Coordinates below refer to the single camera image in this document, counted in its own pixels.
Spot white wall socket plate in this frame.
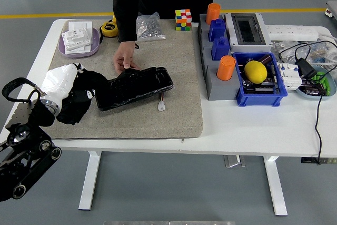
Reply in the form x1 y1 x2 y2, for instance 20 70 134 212
61 29 92 49
68 21 93 38
64 43 92 55

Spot grey block holder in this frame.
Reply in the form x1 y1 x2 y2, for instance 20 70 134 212
197 13 231 51
201 46 242 101

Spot black glossy panel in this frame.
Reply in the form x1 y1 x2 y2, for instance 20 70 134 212
93 66 174 112

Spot clear bag of small parts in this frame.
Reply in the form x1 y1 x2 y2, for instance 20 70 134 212
271 39 330 65

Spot black rag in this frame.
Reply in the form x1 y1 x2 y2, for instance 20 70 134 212
56 68 108 125

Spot white distribution box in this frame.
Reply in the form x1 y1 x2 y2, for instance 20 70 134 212
223 12 273 54

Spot yellow tape measure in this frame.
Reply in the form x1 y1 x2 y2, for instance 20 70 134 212
98 19 118 38

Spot dark circuit board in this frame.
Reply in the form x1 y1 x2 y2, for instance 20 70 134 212
242 57 280 95

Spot blue plastic bin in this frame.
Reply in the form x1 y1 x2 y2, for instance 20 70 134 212
231 52 288 107

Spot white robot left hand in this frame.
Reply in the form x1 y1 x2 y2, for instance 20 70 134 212
41 63 86 105

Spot clear bag of nuts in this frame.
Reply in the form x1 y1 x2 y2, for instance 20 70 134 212
136 11 167 42

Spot light blue dish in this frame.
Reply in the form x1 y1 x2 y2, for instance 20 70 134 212
295 65 337 101

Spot grey-brown mat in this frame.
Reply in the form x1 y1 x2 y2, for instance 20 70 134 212
48 18 204 140

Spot purple tray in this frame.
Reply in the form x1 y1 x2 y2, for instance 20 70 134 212
57 27 101 59

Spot white circuit breaker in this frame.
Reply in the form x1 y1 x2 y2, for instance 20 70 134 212
276 62 303 91

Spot brown capacitors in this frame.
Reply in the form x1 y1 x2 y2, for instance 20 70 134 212
301 81 327 96

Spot black power adapter with cable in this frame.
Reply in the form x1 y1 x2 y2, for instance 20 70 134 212
278 40 337 165

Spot metal floor plate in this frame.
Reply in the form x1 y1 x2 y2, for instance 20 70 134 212
223 155 246 168

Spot white cord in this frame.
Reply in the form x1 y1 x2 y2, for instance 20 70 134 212
317 28 337 70

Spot blue block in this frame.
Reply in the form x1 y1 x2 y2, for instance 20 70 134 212
211 36 231 61
207 18 227 43

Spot green plastic parts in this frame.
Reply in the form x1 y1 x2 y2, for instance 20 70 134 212
312 71 332 96

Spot person's right hand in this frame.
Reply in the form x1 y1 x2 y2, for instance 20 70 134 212
113 41 142 74

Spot colourful puzzle cube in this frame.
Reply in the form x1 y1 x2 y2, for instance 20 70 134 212
175 8 192 32

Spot yellow lemon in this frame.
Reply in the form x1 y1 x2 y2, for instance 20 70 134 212
244 60 268 83

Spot orange cylinder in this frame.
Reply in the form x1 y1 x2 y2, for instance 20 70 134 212
205 3 221 25
216 55 236 81

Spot white power strip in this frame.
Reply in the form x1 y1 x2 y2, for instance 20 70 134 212
264 24 319 42

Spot table control panel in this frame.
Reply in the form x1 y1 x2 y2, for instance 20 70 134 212
301 157 337 164

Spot white table leg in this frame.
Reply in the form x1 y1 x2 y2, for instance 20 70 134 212
78 151 102 211
263 155 288 217

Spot white connector with wires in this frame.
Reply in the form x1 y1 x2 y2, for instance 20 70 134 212
157 94 167 112

